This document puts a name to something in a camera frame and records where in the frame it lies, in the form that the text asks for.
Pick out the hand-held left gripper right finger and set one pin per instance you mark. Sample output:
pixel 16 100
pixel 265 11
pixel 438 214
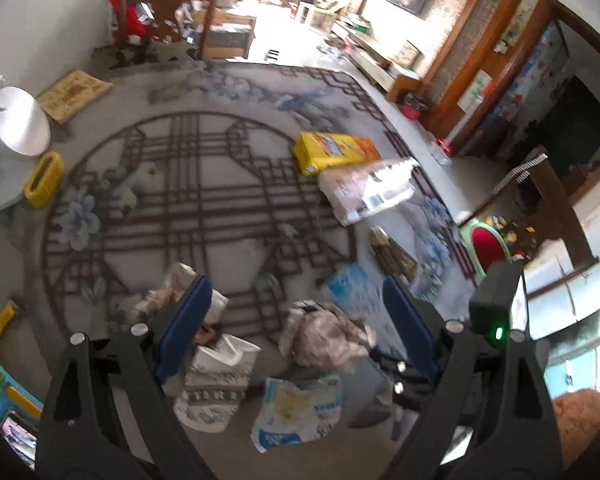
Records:
pixel 410 330

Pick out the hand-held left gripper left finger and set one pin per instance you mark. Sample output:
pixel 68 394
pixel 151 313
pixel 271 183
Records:
pixel 185 330

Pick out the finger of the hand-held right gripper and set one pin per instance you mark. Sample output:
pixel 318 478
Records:
pixel 410 400

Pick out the red bin with green rim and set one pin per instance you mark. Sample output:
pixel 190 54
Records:
pixel 487 247

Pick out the dark cigarette box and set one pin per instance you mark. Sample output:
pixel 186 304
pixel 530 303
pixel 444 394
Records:
pixel 395 257

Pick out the foil wrapper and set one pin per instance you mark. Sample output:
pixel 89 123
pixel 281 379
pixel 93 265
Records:
pixel 330 335

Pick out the white and blue plastic packet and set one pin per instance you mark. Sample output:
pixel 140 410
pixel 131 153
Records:
pixel 295 410

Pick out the yellow drink carton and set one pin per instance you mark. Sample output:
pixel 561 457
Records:
pixel 330 152

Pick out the crumpled white paper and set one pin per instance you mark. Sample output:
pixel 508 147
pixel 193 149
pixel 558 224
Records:
pixel 172 285

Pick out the white refrigerator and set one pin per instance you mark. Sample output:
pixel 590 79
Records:
pixel 560 290

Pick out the white grey paper carton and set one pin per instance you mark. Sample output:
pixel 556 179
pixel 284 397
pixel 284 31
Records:
pixel 215 390

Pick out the dark wooden carved chair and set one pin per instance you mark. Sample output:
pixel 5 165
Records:
pixel 565 210

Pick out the grey printed tablecloth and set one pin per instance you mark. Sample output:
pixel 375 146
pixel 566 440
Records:
pixel 205 210

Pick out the brown fuzzy cloth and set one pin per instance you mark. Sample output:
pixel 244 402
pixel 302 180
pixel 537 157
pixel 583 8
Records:
pixel 580 420

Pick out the white mop with dustpan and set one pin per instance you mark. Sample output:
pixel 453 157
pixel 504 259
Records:
pixel 442 152

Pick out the colourful plastic toy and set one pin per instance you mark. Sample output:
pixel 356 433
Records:
pixel 0 385

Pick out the red waste bin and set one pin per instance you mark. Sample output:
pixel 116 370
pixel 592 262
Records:
pixel 412 110

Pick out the yellow plastic holder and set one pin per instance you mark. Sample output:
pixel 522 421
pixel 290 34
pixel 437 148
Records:
pixel 32 192

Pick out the colourful door curtain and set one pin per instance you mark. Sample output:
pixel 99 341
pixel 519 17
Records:
pixel 525 90

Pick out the small framed picture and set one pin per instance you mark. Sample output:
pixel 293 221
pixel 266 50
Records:
pixel 407 54

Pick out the low television cabinet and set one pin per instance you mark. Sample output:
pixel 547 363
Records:
pixel 375 60

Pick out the floral seat cushion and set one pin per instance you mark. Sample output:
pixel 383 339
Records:
pixel 130 52

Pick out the small black stool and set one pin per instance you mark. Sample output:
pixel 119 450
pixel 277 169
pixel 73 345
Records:
pixel 273 55

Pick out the magazine rack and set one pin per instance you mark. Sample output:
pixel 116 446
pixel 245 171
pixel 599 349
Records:
pixel 190 15

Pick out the white side table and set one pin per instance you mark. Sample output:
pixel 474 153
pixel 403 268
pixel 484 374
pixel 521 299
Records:
pixel 320 17

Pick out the white wall calendar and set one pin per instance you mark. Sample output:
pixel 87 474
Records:
pixel 475 89

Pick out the tall wall scroll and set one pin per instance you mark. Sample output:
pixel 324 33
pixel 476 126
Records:
pixel 520 20

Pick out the wooden frame sofa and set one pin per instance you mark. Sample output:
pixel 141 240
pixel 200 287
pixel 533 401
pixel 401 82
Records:
pixel 230 35

